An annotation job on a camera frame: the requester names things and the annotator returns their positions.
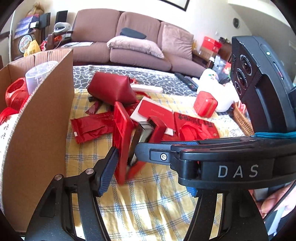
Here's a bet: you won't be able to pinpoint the papers on sofa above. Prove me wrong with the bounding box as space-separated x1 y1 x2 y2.
61 42 93 48

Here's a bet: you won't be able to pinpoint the dark red leather pouch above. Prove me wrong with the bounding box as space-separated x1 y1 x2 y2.
87 72 137 105

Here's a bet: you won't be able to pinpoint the dark blue small cushion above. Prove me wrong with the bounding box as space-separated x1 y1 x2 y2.
120 28 147 40

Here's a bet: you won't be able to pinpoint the beige flat cushion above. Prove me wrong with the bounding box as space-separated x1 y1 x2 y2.
106 36 164 59

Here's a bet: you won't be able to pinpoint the grey patterned table mat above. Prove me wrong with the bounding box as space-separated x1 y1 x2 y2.
73 65 197 97

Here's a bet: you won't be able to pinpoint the red foil packet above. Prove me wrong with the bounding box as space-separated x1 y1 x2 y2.
70 111 114 144

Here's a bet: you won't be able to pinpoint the round cookie tin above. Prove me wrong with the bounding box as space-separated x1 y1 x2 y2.
18 34 34 53

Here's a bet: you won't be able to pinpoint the small red jewelry box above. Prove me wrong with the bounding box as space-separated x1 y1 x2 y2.
193 91 218 118

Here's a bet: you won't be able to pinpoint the white plastic bag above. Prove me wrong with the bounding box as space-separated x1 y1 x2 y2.
197 68 240 113

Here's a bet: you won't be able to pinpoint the red envelope card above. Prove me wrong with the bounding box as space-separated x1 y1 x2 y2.
130 97 175 136

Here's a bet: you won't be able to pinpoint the red gift box with label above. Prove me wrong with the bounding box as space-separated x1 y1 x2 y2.
0 113 19 212

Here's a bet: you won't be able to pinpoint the orange twine ball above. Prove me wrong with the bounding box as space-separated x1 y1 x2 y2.
5 78 29 111

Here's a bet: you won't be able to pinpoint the black remote control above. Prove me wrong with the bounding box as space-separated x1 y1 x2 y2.
174 72 199 92

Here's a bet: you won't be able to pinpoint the wicker basket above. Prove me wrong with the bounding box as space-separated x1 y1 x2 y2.
233 102 254 136

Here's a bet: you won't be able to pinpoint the yellow plaid tablecloth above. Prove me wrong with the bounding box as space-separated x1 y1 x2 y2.
65 89 244 240

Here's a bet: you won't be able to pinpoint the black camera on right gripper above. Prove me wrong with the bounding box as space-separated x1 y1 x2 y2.
230 36 295 139

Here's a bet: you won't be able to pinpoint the red fabric bag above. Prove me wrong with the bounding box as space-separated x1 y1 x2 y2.
174 113 220 141

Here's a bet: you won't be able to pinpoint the yellow plastic bag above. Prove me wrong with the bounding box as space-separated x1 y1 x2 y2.
23 40 41 57

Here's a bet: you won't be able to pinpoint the beige back pillow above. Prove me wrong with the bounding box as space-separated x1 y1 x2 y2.
162 23 194 60

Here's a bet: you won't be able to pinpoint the red storage box on shelf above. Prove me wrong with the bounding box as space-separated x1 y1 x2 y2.
202 36 222 53

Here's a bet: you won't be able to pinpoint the brown three-seat sofa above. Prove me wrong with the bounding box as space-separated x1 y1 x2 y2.
71 9 205 77

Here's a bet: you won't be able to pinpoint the brown cardboard box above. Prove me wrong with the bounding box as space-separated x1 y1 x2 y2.
1 49 74 232

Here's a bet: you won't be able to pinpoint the person's right hand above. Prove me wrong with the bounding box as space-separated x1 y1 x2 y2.
255 182 295 218

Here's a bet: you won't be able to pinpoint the clear plastic bucket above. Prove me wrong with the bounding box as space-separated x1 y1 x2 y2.
25 61 58 95

